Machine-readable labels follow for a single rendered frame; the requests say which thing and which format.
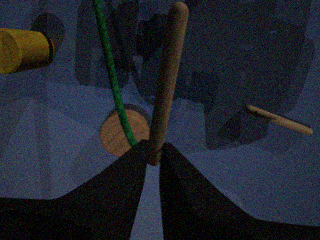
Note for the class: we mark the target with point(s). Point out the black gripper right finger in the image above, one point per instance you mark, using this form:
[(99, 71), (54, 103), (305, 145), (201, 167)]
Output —
[(192, 209)]

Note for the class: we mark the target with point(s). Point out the yellow-brown wooden cylinder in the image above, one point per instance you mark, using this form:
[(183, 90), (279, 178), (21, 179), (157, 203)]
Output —
[(24, 50)]

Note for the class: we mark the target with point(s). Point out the thin wooden stick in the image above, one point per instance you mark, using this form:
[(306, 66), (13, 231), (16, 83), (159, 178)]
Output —
[(278, 120)]

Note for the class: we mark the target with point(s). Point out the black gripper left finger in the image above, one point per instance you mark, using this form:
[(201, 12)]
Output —
[(104, 208)]

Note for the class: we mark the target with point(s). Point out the brown round disc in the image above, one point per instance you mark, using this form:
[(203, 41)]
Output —
[(112, 136)]

